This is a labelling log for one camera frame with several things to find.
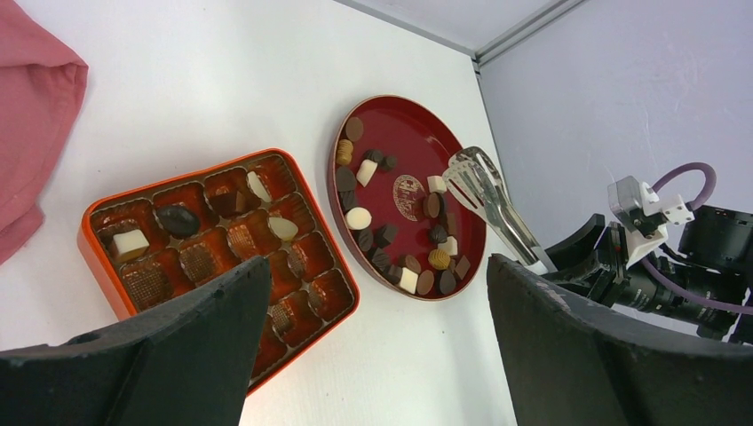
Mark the white block chocolate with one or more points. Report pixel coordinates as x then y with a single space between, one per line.
408 280

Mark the red round plate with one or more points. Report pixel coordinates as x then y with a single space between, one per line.
387 157

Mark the pink cloth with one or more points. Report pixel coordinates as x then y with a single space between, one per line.
43 83

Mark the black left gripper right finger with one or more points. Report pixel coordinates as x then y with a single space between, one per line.
571 361

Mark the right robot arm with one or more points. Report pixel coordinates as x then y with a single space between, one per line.
713 260

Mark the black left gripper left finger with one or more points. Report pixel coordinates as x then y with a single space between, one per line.
188 361

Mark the orange chocolate box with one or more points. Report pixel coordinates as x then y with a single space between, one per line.
312 291

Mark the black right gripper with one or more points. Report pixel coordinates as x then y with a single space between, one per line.
713 263

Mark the white oval chocolate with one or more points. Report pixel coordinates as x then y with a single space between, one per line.
282 228

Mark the silver white-handled tongs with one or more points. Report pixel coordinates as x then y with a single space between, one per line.
474 180

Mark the caramel ribbed chocolate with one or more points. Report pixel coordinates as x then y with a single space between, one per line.
439 259

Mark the brown square chocolate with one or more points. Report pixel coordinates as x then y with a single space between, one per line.
232 203

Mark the dark oval chocolate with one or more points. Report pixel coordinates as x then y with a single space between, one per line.
179 221

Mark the white leaf chocolate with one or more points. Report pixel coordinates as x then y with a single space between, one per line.
258 187

